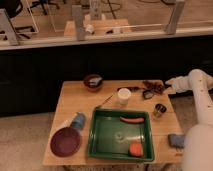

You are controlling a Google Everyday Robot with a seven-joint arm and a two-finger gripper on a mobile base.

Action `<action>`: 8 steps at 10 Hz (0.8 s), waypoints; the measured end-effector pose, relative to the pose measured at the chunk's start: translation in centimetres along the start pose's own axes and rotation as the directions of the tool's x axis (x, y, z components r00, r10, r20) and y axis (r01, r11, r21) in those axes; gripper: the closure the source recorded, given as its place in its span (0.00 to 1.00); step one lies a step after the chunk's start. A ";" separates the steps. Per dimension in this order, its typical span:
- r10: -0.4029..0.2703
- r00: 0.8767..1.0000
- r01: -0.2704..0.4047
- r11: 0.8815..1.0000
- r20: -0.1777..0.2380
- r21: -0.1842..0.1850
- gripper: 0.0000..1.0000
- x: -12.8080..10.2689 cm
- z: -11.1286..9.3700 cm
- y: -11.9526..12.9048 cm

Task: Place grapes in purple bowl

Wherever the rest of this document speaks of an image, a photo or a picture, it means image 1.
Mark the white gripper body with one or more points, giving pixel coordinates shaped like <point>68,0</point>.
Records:
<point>178,85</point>

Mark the white cup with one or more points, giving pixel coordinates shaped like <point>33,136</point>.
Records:
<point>124,95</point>

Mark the dark red small bowl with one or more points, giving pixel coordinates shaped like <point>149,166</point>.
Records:
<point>93,82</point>

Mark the blue grey sponge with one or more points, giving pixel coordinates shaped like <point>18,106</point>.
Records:
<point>176,141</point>

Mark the red sausage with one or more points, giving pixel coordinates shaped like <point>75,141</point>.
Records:
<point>132,120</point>

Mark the dark red grape bunch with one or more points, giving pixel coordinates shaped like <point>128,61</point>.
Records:
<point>155,87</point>

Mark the grey metal post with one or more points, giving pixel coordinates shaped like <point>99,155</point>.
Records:
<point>78,20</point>
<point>6,25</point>
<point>175,16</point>

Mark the green plastic tray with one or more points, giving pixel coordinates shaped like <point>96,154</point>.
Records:
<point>110,138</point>

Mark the black office chair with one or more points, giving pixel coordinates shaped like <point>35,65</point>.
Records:
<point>12,7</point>

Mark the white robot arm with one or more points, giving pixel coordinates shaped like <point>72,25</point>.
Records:
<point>198,144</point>

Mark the thin brush stick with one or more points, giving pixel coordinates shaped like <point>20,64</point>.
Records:
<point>104,102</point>

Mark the grey metal post middle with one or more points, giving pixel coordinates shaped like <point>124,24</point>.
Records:
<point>78,20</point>

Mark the purple bowl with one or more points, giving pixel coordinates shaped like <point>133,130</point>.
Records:
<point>65,142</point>

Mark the orange carrot piece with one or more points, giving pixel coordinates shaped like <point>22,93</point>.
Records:
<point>136,149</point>

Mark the grey metal post right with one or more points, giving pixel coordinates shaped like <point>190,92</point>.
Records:
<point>175,16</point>

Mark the grey metal post left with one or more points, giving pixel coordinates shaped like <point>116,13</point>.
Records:
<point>6,25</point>

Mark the black small container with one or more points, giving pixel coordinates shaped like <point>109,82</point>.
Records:
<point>147,94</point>

